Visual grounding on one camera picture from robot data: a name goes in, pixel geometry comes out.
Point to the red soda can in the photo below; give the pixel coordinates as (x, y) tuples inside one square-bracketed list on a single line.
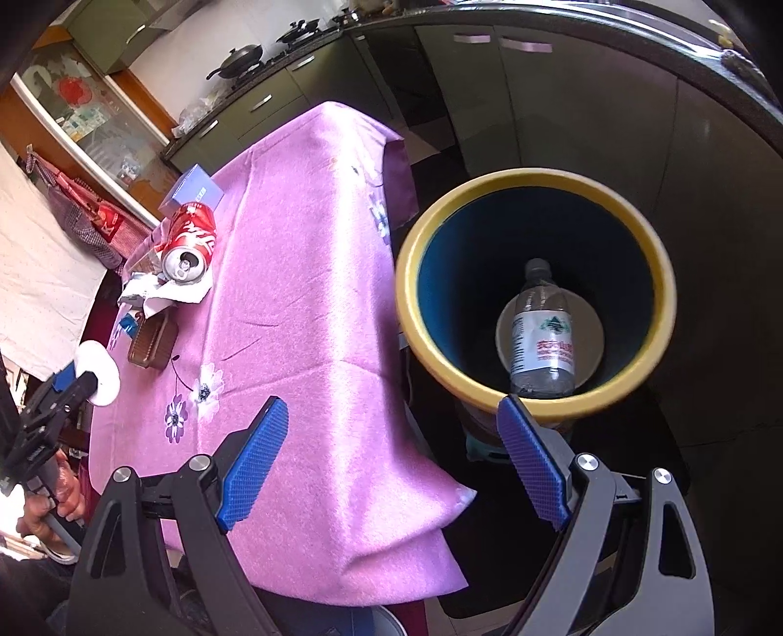
[(196, 235)]

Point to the glass cabinet door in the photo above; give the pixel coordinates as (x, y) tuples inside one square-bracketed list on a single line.
[(79, 116)]

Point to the small blue packet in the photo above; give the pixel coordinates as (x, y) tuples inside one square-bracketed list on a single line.
[(129, 324)]

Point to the white paper tissue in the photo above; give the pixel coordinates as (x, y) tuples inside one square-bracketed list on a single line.
[(183, 295)]

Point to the person's left forearm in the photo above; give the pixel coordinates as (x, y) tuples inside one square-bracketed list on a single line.
[(27, 593)]

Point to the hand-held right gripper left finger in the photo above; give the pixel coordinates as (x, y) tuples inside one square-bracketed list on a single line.
[(254, 465)]

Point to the brown plastic tray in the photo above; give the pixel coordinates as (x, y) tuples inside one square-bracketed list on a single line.
[(151, 342)]

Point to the purple cardboard box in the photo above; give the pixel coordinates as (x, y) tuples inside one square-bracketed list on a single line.
[(196, 186)]

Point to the person's left hand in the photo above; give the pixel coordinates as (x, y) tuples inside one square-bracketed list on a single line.
[(67, 498)]

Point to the pink floral tablecloth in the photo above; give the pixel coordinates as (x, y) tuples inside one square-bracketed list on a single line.
[(306, 306)]

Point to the red checked bag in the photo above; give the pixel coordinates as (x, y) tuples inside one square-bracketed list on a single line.
[(85, 214)]

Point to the yellow-rimmed blue trash bin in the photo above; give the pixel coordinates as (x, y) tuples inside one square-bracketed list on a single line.
[(422, 318)]

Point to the green drawer cabinet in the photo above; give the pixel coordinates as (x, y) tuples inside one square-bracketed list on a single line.
[(269, 101)]

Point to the white round cotton pad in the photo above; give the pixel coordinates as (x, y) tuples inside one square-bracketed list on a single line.
[(101, 370)]

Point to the clear plastic water bottle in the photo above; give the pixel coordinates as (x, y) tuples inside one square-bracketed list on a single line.
[(544, 348)]

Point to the white hanging cloth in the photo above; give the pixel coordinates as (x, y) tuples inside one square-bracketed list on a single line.
[(43, 275)]

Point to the black kitchen countertop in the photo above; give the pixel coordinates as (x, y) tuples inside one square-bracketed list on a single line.
[(673, 43)]

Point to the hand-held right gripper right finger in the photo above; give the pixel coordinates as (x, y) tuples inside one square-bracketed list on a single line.
[(532, 465)]

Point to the green base cabinet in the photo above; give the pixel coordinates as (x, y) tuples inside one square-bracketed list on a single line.
[(550, 104)]

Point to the black wok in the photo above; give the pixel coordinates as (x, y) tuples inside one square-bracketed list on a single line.
[(300, 29)]

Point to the clear plastic bags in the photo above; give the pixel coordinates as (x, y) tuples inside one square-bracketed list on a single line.
[(197, 115)]

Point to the black frying pan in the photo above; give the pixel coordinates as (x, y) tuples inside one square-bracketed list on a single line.
[(240, 60)]

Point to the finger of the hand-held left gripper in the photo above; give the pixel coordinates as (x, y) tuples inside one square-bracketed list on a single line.
[(82, 384)]

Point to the green wall cabinet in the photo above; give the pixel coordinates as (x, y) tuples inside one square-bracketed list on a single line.
[(110, 30)]

